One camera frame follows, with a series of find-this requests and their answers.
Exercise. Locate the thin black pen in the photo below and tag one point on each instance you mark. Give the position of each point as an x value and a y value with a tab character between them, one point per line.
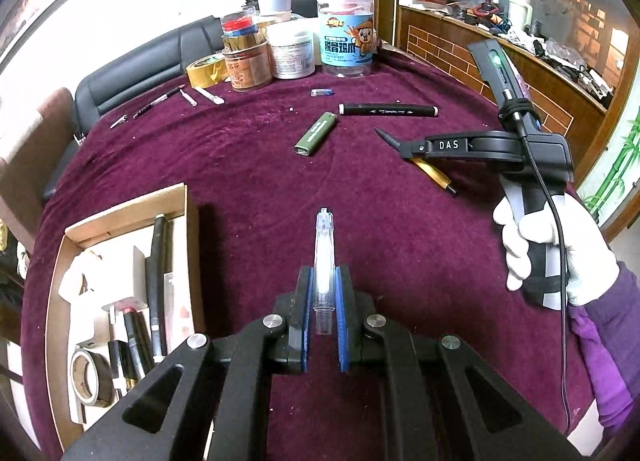
160	100

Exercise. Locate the black marker with white ends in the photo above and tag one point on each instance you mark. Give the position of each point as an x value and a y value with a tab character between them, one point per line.
387	110

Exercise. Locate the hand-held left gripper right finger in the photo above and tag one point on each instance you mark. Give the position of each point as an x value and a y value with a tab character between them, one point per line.
343	311

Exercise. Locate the white tumbler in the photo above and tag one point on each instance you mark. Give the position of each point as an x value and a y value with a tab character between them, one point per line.
520	8

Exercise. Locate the wooden cabinet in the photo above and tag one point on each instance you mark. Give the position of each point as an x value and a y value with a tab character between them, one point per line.
440	46

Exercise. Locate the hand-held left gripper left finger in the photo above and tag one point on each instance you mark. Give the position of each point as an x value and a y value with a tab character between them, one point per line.
303	311

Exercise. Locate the long black marker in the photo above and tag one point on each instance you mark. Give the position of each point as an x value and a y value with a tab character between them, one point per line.
158	286

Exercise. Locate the large jar with blue label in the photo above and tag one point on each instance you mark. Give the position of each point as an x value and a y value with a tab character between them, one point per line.
345	41

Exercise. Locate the small jar with red lid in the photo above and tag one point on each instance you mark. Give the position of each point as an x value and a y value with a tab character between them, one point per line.
240	26

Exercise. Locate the small blue lighter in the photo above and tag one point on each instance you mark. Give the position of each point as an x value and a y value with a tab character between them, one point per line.
321	92

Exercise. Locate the silver tape roll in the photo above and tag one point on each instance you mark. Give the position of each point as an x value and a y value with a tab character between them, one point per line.
90	391

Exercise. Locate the person's right forearm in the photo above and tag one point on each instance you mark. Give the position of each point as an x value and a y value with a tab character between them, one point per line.
615	341

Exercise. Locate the small white box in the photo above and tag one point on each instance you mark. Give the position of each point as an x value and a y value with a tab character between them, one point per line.
82	276

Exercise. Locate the small metal clip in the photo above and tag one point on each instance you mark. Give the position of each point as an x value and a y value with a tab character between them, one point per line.
119	121

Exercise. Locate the clear plastic pen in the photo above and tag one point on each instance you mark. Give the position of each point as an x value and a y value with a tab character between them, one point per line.
322	251

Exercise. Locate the red and black tube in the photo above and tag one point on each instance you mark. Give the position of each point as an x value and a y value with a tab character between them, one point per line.
129	321

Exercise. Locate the white plastic jar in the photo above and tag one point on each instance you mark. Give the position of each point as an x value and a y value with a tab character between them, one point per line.
291	51

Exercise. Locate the gold foil jar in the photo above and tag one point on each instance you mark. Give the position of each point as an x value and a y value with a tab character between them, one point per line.
247	68

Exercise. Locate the white stick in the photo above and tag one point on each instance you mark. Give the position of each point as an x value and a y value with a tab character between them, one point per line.
209	96

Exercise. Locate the small white tool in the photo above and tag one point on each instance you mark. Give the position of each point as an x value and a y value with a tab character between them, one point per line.
189	97

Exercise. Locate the green lighter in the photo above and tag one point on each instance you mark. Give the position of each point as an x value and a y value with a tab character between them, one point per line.
315	133

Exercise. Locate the gold tape roll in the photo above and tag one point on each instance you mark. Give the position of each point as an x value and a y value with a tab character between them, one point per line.
207	70

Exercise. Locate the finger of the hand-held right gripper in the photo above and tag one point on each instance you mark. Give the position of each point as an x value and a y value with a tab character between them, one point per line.
405	147

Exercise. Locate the brown upholstered chair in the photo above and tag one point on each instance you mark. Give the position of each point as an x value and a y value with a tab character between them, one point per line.
25	151

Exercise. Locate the black leather sofa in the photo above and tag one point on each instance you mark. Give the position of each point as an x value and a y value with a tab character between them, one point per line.
145	66

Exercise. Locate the gold pen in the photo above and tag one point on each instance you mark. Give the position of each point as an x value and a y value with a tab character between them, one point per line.
435	173

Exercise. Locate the jar with white lid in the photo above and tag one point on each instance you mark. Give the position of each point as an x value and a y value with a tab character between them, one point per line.
274	3

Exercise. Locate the person's right hand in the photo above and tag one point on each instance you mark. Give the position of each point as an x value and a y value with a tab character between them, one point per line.
587	261

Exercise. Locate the maroon tablecloth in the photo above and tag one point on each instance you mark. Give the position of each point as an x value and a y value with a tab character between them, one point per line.
250	181

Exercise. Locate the bamboo painted glass panel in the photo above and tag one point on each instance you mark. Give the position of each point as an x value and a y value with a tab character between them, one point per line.
615	176

